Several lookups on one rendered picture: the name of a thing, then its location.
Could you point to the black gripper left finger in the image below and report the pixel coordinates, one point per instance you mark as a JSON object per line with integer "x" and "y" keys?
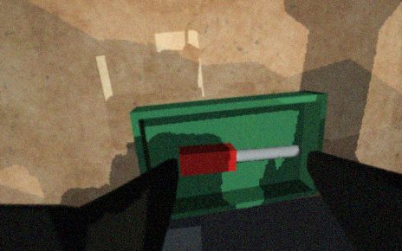
{"x": 134, "y": 217}

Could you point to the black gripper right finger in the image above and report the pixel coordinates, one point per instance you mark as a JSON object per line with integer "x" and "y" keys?
{"x": 365, "y": 200}

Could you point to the green tray floor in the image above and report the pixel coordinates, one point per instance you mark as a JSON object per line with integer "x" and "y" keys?
{"x": 246, "y": 128}

